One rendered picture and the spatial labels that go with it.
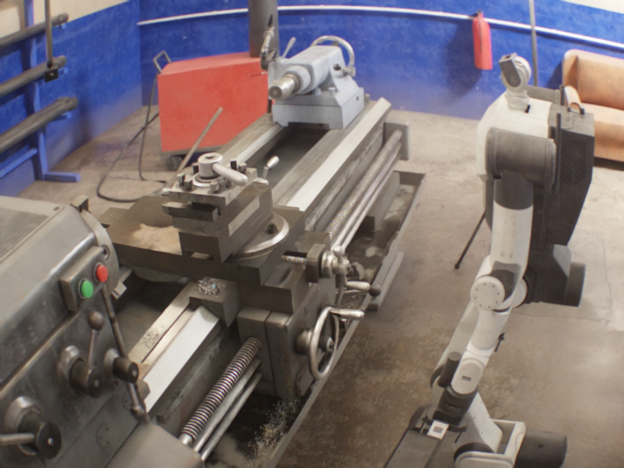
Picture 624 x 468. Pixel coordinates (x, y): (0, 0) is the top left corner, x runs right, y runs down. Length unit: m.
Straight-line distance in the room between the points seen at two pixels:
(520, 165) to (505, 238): 0.16
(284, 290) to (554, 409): 1.37
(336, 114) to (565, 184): 1.63
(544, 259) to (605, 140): 3.62
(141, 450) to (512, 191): 0.90
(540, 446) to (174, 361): 1.13
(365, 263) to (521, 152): 1.62
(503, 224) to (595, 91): 4.12
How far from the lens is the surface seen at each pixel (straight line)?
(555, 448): 1.96
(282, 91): 2.52
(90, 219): 1.44
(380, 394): 2.66
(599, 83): 5.28
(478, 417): 1.91
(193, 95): 4.73
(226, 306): 1.69
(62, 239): 1.10
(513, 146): 1.21
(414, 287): 3.33
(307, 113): 2.88
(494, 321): 1.38
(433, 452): 2.14
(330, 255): 1.78
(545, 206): 1.39
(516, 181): 1.22
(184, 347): 1.58
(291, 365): 1.79
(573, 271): 1.56
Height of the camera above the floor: 1.76
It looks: 26 degrees down
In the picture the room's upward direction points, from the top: 3 degrees counter-clockwise
